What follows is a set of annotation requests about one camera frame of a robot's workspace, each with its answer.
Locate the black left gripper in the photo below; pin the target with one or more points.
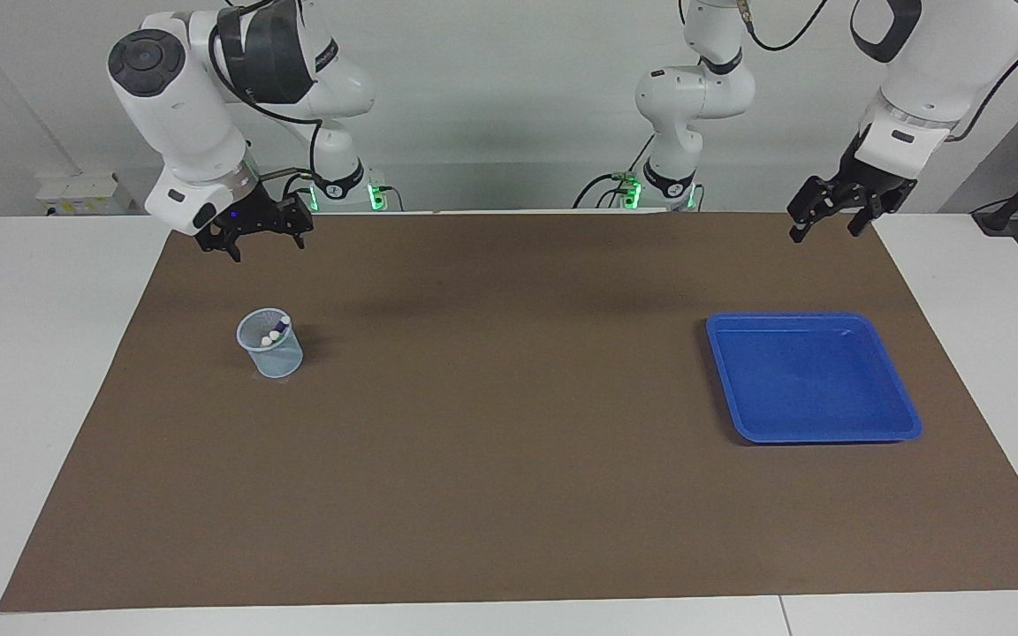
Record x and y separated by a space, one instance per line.
867 185

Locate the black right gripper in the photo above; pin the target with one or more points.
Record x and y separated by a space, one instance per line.
248 212

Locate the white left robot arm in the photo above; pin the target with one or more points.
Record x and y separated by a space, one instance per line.
915 79

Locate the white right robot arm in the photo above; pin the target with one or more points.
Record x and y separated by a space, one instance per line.
200 106

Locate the green lit base connector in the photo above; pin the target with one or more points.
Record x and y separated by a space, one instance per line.
376 196
631 194

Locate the light blue mesh cup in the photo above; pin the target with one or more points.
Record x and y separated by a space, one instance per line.
272 362

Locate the blue plastic tray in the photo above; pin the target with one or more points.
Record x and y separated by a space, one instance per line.
809 380

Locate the white socket box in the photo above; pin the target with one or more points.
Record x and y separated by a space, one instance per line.
85 194

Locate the brown table mat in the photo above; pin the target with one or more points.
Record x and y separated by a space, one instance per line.
509 442

